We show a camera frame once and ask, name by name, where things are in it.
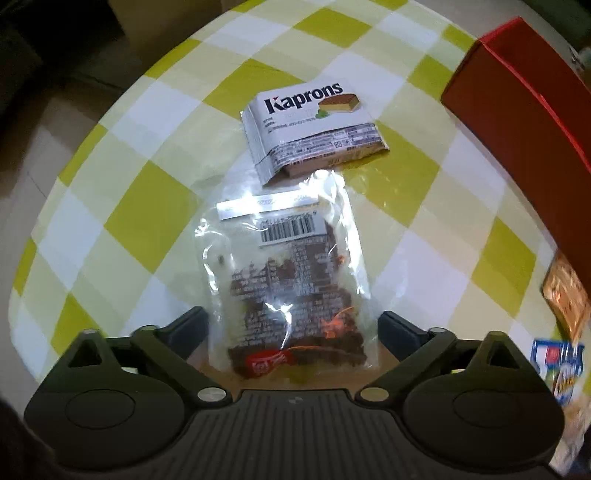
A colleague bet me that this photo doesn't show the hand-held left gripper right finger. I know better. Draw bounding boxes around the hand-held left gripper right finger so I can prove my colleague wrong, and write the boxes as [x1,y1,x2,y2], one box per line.
[355,310,522,403]

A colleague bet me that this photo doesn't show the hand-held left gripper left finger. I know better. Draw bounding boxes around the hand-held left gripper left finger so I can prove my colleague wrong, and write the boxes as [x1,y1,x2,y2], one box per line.
[69,307,232,408]

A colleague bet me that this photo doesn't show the clear brown snack packet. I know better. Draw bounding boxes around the clear brown snack packet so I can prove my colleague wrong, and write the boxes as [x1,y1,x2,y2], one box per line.
[198,171,377,379]

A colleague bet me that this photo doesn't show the clear yellow chips packet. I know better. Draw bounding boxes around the clear yellow chips packet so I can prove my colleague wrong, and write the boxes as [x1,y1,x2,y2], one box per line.
[531,339,591,476]

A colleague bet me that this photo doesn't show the white wafer packet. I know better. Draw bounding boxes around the white wafer packet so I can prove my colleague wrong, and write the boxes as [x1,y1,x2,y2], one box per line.
[241,82,389,188]

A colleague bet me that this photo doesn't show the red cardboard box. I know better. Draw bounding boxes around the red cardboard box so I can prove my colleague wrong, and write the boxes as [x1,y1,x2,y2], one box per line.
[441,17,591,264]

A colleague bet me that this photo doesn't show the green checked tablecloth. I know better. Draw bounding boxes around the green checked tablecloth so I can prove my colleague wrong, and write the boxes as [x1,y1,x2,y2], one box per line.
[7,0,591,476]

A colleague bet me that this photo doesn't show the gold foil snack packet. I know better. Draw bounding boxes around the gold foil snack packet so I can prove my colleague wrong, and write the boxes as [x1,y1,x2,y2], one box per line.
[541,251,591,342]

